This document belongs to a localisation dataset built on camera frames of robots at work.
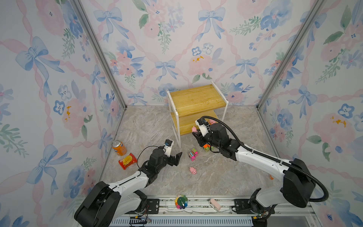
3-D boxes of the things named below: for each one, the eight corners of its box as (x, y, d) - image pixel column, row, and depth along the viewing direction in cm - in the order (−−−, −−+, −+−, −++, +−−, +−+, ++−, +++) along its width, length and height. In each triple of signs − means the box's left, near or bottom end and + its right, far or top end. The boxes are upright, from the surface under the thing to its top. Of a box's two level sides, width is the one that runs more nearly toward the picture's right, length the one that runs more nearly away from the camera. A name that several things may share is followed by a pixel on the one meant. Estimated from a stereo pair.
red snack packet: (123, 170, 88) (122, 168, 86) (119, 162, 91) (118, 160, 89) (137, 161, 92) (136, 159, 89) (133, 154, 95) (132, 152, 92)
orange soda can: (116, 156, 94) (109, 148, 85) (119, 148, 97) (112, 140, 88) (126, 156, 94) (120, 148, 85) (128, 148, 97) (122, 140, 88)
